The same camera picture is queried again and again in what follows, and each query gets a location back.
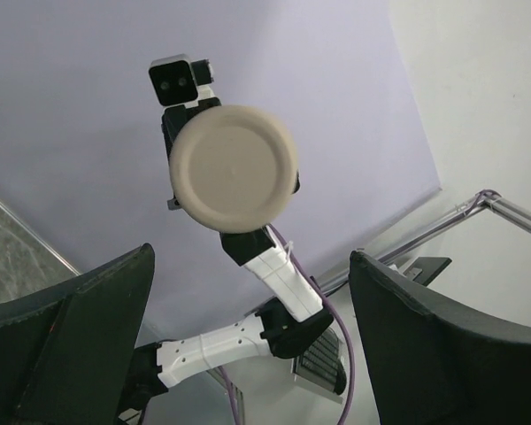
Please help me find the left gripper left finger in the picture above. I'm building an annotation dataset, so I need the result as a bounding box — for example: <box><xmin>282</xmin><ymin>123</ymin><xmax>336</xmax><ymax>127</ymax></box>
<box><xmin>0</xmin><ymin>243</ymin><xmax>155</xmax><ymax>424</ymax></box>

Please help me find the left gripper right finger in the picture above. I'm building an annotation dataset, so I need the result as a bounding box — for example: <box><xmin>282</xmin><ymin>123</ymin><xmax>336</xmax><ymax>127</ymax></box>
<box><xmin>349</xmin><ymin>251</ymin><xmax>531</xmax><ymax>424</ymax></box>

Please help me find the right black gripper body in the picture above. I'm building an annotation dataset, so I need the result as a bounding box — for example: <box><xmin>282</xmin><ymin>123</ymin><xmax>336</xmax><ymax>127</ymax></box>
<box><xmin>158</xmin><ymin>97</ymin><xmax>303</xmax><ymax>213</ymax></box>

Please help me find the beige plastic cup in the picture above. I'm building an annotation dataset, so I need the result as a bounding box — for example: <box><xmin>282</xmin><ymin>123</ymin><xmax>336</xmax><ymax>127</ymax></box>
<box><xmin>166</xmin><ymin>104</ymin><xmax>300</xmax><ymax>234</ymax></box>

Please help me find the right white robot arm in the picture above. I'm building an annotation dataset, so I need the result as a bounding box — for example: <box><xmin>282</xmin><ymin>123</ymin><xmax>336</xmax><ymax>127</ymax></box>
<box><xmin>119</xmin><ymin>97</ymin><xmax>334</xmax><ymax>412</ymax></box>

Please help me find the black keyboard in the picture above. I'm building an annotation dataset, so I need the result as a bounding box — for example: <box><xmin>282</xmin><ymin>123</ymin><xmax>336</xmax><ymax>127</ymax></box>
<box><xmin>292</xmin><ymin>328</ymin><xmax>347</xmax><ymax>396</ymax></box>

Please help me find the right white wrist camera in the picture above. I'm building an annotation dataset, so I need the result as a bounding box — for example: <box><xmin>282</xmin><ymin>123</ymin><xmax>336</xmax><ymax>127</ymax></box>
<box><xmin>149</xmin><ymin>54</ymin><xmax>213</xmax><ymax>107</ymax></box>

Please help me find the aluminium rail frame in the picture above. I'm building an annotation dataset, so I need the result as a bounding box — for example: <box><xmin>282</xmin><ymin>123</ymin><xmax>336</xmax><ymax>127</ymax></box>
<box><xmin>313</xmin><ymin>189</ymin><xmax>531</xmax><ymax>293</ymax></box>

